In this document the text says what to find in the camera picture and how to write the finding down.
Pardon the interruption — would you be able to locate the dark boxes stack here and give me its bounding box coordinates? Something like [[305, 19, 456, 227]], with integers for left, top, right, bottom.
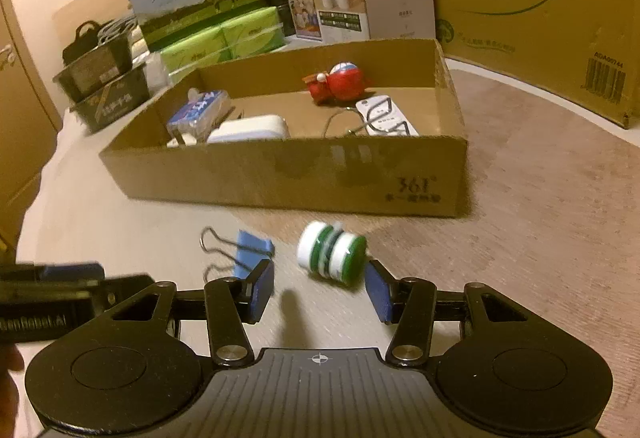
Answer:
[[256, 0, 292, 37]]

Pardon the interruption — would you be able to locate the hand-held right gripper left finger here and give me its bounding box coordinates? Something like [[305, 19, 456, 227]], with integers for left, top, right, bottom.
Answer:
[[106, 260, 276, 367]]

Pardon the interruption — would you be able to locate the green and white spool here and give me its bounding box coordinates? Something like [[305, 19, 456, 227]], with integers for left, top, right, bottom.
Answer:
[[296, 220, 367, 287]]

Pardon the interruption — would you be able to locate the shallow cardboard box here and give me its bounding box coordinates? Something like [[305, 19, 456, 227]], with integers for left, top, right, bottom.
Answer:
[[98, 38, 469, 219]]

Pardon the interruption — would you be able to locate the black bag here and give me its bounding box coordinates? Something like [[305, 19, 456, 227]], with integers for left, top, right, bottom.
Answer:
[[62, 20, 105, 67]]

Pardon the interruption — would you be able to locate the blue and white packet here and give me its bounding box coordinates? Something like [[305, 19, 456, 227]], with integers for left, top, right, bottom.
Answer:
[[166, 89, 235, 139]]

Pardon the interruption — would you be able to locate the white plastic bag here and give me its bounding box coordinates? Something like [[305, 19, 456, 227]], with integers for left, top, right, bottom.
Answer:
[[144, 52, 170, 87]]

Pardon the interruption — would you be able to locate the grey coiled cable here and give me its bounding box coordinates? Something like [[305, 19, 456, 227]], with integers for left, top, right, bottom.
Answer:
[[96, 15, 139, 44]]

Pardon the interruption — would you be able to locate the large brown cardboard box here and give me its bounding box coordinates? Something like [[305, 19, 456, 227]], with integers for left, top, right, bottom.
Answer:
[[382, 0, 640, 131]]

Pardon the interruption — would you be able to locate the blue binder clip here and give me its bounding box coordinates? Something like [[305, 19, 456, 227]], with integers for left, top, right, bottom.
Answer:
[[200, 227, 277, 283]]

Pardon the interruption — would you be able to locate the wooden door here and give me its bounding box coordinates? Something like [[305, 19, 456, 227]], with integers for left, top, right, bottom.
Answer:
[[0, 0, 63, 239]]

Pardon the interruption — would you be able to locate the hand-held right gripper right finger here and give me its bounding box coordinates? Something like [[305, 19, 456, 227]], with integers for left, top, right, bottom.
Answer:
[[364, 260, 532, 367]]

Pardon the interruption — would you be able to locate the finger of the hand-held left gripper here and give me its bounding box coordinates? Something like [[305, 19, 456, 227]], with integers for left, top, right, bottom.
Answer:
[[0, 262, 105, 287], [0, 274, 154, 312]]

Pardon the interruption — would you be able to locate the white square night light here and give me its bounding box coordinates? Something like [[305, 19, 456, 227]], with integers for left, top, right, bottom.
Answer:
[[206, 114, 292, 145]]

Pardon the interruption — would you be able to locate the red round toy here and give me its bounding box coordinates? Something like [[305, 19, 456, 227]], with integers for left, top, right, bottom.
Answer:
[[302, 61, 374, 105]]

